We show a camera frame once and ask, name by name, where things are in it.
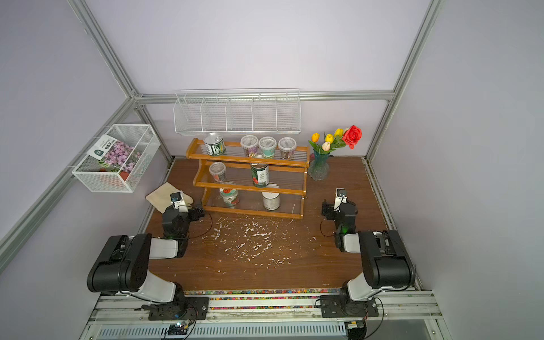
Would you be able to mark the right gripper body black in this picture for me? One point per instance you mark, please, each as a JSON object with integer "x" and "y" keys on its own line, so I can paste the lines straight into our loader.
{"x": 327, "y": 210}

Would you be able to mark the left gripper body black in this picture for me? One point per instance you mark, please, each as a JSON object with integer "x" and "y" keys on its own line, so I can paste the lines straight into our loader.
{"x": 194, "y": 213}

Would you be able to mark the tomato lid round tin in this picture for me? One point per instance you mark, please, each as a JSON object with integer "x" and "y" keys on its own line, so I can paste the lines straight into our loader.
{"x": 229, "y": 196}

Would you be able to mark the red seed plastic jar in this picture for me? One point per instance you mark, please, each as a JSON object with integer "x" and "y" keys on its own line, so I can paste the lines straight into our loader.
{"x": 218, "y": 171}

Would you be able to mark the white tin can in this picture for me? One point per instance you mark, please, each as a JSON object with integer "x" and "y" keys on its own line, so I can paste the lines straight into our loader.
{"x": 271, "y": 200}

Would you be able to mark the silver green tin can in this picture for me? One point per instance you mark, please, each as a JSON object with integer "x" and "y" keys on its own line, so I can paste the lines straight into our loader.
{"x": 215, "y": 145}

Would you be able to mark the dark seed plastic jar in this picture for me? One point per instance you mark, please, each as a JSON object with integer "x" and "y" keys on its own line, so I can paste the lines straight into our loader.
{"x": 287, "y": 147}

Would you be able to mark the green red tomato can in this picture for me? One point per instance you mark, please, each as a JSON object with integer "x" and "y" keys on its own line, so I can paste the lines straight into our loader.
{"x": 260, "y": 174}

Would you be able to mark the green seed plastic jar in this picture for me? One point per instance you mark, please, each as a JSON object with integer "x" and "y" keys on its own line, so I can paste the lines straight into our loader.
{"x": 267, "y": 146}

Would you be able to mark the purple seed plastic jar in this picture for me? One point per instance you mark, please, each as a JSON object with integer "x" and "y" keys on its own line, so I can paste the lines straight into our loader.
{"x": 250, "y": 145}

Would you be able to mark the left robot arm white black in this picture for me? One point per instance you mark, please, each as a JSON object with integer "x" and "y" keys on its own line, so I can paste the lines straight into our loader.
{"x": 123, "y": 264}

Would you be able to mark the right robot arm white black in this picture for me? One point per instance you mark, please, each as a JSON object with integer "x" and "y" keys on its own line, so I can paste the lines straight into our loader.
{"x": 385, "y": 262}

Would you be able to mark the wooden three-tier shelf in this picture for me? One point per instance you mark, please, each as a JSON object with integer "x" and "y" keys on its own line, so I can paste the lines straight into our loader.
{"x": 286, "y": 177}

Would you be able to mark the purple flower seed packet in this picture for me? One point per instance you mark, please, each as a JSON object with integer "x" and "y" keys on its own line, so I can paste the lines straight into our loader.
{"x": 114, "y": 155}

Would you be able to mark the cream work glove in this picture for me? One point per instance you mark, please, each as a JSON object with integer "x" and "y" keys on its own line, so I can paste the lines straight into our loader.
{"x": 160, "y": 199}

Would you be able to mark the glass vase with flowers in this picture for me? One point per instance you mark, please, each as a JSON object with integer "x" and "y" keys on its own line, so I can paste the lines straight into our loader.
{"x": 324, "y": 145}

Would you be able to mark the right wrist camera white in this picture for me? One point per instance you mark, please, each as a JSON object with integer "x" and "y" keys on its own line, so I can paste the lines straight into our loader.
{"x": 340, "y": 198}

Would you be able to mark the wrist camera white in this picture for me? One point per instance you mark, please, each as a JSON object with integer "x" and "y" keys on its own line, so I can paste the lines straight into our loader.
{"x": 178, "y": 202}
{"x": 340, "y": 198}

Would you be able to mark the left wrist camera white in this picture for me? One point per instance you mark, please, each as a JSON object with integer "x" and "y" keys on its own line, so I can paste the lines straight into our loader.
{"x": 178, "y": 202}

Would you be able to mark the white wire side basket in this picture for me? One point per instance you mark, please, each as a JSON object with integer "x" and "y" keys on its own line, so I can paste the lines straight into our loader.
{"x": 94, "y": 177}

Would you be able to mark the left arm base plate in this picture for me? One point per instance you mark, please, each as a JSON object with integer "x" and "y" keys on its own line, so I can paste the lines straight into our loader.
{"x": 178, "y": 309}

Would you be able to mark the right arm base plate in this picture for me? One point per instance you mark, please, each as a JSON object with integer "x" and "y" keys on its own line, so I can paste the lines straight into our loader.
{"x": 348, "y": 306}

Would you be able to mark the white wire wall basket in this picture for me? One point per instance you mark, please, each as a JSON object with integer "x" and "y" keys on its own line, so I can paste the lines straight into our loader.
{"x": 237, "y": 111}

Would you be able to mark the aluminium rail frame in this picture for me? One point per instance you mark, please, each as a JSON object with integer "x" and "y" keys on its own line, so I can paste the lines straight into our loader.
{"x": 270, "y": 314}

